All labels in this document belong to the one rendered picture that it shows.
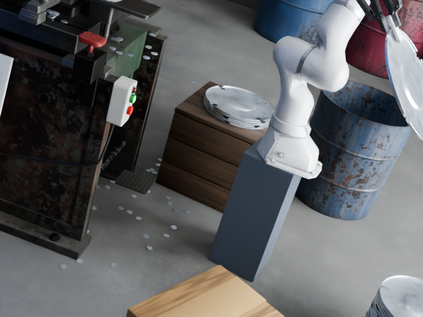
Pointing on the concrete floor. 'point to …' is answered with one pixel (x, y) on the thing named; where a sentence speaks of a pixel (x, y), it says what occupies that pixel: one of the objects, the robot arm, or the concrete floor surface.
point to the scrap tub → (352, 150)
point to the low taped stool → (206, 299)
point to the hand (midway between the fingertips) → (392, 29)
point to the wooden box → (203, 152)
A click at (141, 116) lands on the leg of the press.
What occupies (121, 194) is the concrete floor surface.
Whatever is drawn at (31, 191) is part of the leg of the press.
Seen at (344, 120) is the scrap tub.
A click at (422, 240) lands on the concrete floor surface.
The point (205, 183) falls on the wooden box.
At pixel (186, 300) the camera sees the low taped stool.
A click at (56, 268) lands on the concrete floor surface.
